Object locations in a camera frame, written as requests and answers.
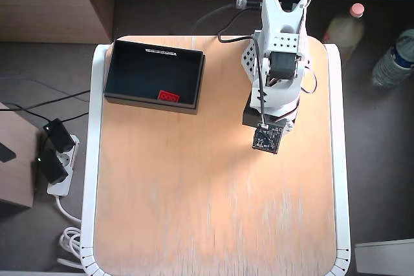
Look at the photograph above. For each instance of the black cardboard bin box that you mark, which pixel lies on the black cardboard bin box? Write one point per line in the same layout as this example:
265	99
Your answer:
152	72

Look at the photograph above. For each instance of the black power adapter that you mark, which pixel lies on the black power adapter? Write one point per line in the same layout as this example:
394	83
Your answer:
51	167
61	137

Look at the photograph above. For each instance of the black wrist camera board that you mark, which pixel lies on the black wrist camera board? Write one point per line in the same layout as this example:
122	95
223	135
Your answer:
268	139

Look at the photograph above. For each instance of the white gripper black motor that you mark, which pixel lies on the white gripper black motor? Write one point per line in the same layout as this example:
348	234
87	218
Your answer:
248	117

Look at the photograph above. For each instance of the white power strip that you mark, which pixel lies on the white power strip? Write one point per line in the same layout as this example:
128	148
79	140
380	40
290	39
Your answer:
66	159

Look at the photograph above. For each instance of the brown cardboard box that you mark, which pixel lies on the brown cardboard box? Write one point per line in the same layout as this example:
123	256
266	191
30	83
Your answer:
16	179

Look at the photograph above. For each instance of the brown wooden bed frame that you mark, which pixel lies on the brown wooden bed frame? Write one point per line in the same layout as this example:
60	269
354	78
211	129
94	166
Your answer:
48	14

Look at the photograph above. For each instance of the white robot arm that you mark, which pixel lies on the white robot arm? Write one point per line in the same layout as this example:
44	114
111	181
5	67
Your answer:
275	20

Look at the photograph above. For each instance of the grey box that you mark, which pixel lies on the grey box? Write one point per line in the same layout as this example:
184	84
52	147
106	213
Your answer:
386	258

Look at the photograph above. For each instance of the black phone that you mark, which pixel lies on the black phone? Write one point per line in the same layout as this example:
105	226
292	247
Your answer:
6	154

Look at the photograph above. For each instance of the clear plastic water bottle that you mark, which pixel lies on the clear plastic water bottle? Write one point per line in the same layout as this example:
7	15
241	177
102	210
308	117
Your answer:
393	61

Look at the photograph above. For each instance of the yellow juice bottle pink cap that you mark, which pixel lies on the yellow juice bottle pink cap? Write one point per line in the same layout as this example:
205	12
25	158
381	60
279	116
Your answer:
346	30

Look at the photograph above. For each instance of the red lego block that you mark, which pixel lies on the red lego block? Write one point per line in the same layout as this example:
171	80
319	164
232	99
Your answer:
169	96

